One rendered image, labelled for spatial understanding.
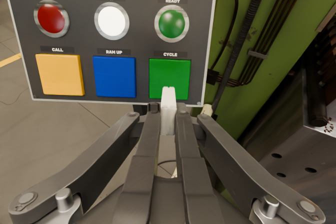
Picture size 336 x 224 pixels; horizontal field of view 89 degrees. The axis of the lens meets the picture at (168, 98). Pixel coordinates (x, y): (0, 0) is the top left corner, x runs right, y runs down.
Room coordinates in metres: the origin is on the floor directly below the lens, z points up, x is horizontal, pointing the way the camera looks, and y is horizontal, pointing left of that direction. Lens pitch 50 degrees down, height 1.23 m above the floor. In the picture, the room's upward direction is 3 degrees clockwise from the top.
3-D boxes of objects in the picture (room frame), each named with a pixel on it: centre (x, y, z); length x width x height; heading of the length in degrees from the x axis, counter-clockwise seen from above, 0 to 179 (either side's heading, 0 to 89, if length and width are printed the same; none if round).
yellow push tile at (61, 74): (0.23, 0.20, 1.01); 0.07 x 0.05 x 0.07; 91
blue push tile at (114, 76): (0.23, 0.10, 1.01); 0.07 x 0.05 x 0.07; 91
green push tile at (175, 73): (0.23, 0.00, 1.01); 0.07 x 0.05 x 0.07; 91
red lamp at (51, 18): (0.28, 0.20, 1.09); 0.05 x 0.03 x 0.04; 66
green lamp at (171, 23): (0.28, 0.00, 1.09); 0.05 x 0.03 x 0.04; 66
